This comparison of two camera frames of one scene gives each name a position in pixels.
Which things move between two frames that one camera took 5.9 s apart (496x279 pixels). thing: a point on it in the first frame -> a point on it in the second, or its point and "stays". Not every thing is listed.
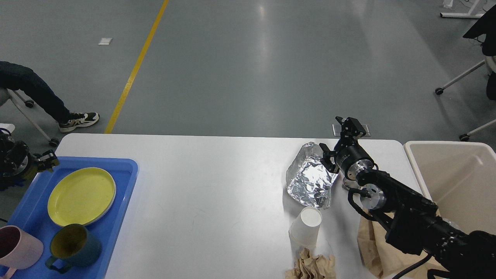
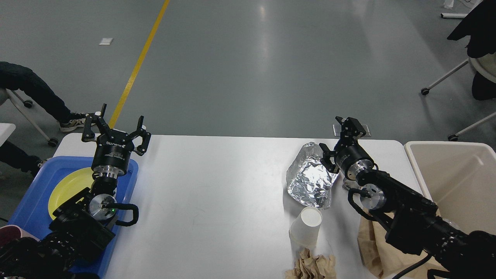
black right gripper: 352,158 stays
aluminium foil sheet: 309,181 stays
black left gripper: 16,159 -> 111,156
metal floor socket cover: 336,129 stays
